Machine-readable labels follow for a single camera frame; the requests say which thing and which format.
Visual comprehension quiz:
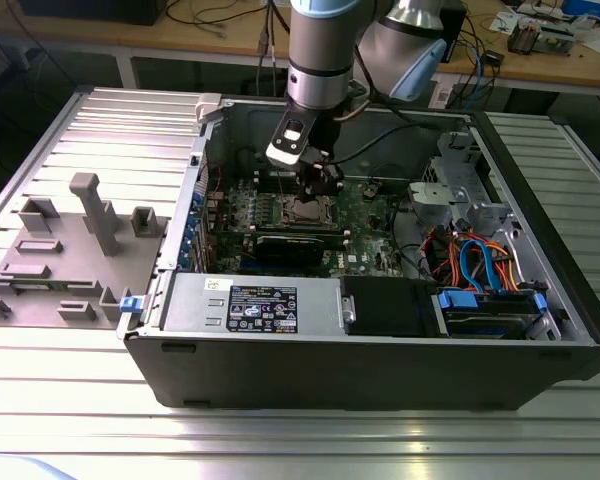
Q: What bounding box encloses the pale grey case latch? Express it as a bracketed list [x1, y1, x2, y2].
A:
[193, 93, 225, 124]

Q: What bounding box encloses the blue wire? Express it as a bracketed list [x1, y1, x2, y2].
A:
[458, 238, 505, 297]

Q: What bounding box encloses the wooden desk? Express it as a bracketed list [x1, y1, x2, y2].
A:
[0, 0, 600, 99]

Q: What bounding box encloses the orange red wire bundle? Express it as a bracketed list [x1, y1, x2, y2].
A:
[422, 225, 464, 281]

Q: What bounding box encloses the hard disk in blue carrier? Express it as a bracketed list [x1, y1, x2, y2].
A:
[432, 287, 550, 341]

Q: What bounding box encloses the silver CPU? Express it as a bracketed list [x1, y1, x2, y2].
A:
[292, 202, 326, 224]

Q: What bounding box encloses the grey power supply unit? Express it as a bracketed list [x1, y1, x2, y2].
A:
[162, 272, 344, 335]

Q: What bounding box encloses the black PC case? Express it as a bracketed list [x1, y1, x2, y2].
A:
[122, 94, 600, 412]

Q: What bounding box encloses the blue box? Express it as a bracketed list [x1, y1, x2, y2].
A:
[562, 0, 600, 16]

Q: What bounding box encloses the grey parts rack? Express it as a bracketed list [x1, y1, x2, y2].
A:
[0, 172, 174, 331]

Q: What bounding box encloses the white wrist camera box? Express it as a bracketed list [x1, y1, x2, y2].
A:
[265, 112, 317, 166]

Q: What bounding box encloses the silver metal drive cage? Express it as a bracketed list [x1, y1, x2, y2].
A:
[407, 130, 526, 251]

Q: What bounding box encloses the black graphics card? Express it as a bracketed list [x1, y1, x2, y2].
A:
[253, 232, 327, 270]

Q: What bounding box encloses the white labelled box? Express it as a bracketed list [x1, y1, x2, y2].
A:
[429, 82, 455, 110]

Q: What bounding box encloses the CPU socket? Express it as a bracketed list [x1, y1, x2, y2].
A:
[275, 193, 339, 227]

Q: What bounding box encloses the finned CPU cooler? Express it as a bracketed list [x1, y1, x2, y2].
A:
[507, 22, 540, 56]

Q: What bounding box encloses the grey electronic device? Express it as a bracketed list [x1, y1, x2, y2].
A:
[537, 22, 577, 57]

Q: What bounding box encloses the metal socket cover frame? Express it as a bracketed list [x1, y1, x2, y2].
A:
[278, 195, 337, 226]

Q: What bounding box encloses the green motherboard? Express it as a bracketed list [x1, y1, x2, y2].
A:
[202, 174, 409, 279]

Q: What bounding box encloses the black drive bay box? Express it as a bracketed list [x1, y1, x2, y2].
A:
[340, 274, 439, 339]

